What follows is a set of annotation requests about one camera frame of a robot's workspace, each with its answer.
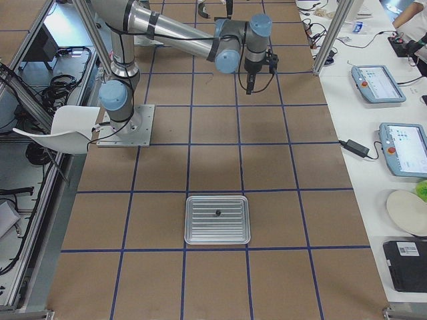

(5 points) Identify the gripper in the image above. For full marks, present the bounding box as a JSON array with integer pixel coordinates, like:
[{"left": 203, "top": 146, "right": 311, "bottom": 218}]
[{"left": 226, "top": 0, "right": 264, "bottom": 95}]

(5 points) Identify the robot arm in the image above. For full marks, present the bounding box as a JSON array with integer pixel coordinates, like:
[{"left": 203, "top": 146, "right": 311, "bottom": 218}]
[{"left": 92, "top": 1, "right": 278, "bottom": 137}]

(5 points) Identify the silver ribbed metal tray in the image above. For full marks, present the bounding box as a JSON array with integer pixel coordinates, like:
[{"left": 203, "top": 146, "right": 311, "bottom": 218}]
[{"left": 184, "top": 195, "right": 251, "bottom": 245}]

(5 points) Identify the green brake shoe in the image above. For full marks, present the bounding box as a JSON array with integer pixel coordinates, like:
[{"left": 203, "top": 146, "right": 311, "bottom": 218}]
[{"left": 197, "top": 1, "right": 210, "bottom": 19}]

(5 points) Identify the far blue teach pendant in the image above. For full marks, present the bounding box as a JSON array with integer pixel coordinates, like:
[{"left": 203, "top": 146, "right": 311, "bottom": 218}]
[{"left": 351, "top": 65, "right": 406, "bottom": 104}]

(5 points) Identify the blue teach pendant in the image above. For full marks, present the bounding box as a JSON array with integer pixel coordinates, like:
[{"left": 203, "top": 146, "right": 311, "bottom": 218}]
[
  {"left": 379, "top": 123, "right": 426, "bottom": 178},
  {"left": 351, "top": 65, "right": 406, "bottom": 104}
]

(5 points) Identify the black power adapter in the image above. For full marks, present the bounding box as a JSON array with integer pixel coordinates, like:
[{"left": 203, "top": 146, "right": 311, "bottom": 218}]
[{"left": 339, "top": 139, "right": 369, "bottom": 158}]

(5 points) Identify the white plastic chair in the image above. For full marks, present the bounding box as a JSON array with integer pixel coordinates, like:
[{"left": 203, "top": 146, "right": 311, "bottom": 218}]
[{"left": 13, "top": 105, "right": 100, "bottom": 154}]

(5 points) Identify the near blue teach pendant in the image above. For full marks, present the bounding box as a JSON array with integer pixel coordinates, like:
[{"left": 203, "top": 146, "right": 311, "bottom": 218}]
[{"left": 379, "top": 123, "right": 426, "bottom": 178}]

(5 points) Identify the green crumpled object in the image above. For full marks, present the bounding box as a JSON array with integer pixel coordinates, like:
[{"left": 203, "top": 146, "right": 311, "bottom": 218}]
[{"left": 415, "top": 180, "right": 427, "bottom": 202}]

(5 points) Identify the beige round plate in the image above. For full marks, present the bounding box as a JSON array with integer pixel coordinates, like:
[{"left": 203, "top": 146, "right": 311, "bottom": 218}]
[{"left": 386, "top": 190, "right": 426, "bottom": 237}]

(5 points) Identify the black box with label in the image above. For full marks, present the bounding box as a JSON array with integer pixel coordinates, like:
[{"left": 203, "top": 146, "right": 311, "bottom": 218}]
[{"left": 383, "top": 241, "right": 426, "bottom": 293}]

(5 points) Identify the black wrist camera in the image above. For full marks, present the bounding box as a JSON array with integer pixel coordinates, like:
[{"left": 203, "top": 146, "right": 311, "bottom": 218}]
[{"left": 266, "top": 49, "right": 279, "bottom": 75}]

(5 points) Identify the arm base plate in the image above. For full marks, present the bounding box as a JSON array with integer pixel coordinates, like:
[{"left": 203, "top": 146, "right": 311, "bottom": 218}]
[
  {"left": 133, "top": 35, "right": 164, "bottom": 47},
  {"left": 96, "top": 105, "right": 155, "bottom": 147}
]

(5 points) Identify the aluminium frame post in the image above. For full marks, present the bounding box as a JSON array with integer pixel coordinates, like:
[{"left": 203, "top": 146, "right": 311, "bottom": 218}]
[{"left": 312, "top": 0, "right": 354, "bottom": 76}]

